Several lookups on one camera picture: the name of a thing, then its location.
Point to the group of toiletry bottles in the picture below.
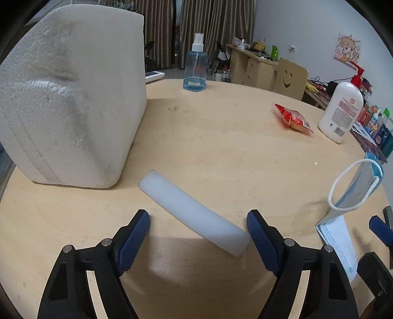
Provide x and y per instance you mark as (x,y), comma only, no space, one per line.
(376,122)

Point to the blue spray bottle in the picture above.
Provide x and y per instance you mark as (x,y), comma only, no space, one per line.
(195,70)

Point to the red snack packet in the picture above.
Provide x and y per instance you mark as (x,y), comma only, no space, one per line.
(293,119)

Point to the green plastic bottle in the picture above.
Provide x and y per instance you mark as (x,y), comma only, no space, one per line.
(274,52)

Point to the black headphones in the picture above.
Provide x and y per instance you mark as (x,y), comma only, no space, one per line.
(331,87)

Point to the white styrofoam box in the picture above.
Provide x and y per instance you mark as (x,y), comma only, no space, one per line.
(76,107)

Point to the white lotion pump bottle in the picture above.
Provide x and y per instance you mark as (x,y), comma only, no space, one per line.
(340,110)

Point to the light wooden desk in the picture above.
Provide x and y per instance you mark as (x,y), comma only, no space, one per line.
(251,69)

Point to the brown curtain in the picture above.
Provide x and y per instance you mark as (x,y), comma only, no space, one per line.
(159,27)
(215,21)

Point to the folded blue face mask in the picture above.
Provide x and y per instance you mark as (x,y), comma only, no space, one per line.
(363,184)

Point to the cartoon wall poster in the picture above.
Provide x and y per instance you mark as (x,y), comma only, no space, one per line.
(347,48)

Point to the black folding chair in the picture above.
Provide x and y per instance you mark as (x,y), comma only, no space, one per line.
(150,55)

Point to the white foam strip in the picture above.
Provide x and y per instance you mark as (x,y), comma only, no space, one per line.
(190,208)

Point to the smiley wooden chair back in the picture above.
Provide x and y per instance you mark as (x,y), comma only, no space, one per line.
(290,78)

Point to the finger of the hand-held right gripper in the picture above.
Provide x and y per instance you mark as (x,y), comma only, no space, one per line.
(382,230)
(374,270)

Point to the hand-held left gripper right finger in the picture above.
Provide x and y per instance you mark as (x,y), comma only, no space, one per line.
(264,242)

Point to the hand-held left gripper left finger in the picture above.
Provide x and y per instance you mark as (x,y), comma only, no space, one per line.
(135,242)

